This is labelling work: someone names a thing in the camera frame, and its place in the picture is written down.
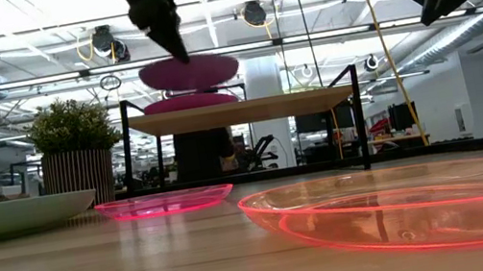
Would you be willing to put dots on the black angled stand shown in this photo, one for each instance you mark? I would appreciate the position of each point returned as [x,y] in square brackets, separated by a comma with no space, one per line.
[256,160]

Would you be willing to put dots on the transparent red plastic plate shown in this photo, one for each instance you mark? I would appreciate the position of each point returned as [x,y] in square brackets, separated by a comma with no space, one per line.
[431,227]

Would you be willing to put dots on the small black ceiling reel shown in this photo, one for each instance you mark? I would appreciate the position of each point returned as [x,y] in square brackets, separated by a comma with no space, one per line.
[371,62]

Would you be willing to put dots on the white round column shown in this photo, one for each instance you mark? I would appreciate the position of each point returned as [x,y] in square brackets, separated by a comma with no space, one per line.
[263,76]

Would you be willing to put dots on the wooden shelf black metal frame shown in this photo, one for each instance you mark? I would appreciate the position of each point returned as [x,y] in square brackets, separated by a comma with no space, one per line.
[242,112]

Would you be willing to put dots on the magenta plastic plate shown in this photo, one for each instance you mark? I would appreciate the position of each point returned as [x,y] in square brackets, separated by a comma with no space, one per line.
[190,103]

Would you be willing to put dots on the pale green plastic plate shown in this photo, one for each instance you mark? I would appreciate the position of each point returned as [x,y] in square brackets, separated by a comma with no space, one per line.
[16,217]

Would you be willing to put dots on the green plant in striped pot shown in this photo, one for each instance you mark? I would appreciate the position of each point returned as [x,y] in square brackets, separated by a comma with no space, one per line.
[71,133]

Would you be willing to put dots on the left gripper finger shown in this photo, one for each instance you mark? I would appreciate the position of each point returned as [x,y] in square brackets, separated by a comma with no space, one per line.
[171,42]

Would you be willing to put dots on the red object on desk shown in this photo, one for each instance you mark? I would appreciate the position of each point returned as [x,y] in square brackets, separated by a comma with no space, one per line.
[380,125]

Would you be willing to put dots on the black computer monitor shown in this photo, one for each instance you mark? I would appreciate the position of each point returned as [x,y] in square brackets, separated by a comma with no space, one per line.
[401,116]
[312,123]

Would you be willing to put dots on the long ceiling light strip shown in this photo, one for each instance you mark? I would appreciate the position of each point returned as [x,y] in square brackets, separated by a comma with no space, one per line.
[67,76]

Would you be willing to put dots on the transparent pink plastic plate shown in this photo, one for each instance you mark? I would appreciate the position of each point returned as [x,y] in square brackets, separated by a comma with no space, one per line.
[164,202]

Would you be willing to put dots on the purple plastic plate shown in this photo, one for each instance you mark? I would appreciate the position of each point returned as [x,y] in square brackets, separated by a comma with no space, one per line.
[202,73]

